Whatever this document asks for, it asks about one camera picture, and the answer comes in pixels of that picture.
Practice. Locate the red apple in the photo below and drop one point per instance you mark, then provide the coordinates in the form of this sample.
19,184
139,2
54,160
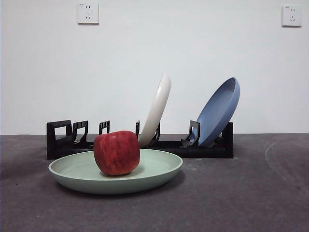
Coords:
116,152

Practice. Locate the green plate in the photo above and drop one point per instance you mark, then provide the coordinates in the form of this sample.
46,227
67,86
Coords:
157,169

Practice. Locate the cream plate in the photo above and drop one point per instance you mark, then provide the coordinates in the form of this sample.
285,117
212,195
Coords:
157,106

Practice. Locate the blue plate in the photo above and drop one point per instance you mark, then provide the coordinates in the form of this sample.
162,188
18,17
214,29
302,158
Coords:
217,113

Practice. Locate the black plate rack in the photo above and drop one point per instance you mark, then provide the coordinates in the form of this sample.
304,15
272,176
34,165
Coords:
207,152

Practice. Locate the white wall socket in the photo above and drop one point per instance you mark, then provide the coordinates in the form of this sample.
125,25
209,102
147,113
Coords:
88,14
291,16

